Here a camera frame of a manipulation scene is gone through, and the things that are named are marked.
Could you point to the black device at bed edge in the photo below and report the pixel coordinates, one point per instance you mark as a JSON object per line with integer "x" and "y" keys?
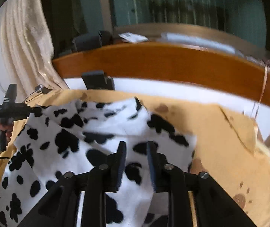
{"x": 98, "y": 80}

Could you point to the black box on sill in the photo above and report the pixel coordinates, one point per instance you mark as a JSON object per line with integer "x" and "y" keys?
{"x": 92, "y": 41}

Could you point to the white paper card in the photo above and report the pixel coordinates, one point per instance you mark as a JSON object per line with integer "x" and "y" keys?
{"x": 133, "y": 38}

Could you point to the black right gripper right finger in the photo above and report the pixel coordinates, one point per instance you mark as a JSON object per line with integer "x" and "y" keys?
{"x": 193, "y": 199}

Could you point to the orange wooden window sill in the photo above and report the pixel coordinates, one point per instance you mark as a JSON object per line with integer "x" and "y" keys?
{"x": 172, "y": 63}

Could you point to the yellow paw-print blanket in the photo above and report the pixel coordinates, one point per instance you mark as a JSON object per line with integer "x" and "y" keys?
{"x": 226, "y": 144}

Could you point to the beige curtain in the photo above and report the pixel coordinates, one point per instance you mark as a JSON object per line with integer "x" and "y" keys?
{"x": 27, "y": 47}

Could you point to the black white cow-print fleece garment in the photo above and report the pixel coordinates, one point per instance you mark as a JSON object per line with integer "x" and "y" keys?
{"x": 77, "y": 136}

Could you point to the white plastic sheet on sill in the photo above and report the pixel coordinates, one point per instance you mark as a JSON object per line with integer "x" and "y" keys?
{"x": 197, "y": 41}

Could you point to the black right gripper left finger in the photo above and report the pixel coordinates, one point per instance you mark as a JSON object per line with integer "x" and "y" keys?
{"x": 79, "y": 200}

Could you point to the black power adapter plug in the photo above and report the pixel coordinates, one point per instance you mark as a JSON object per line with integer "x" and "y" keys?
{"x": 42, "y": 89}

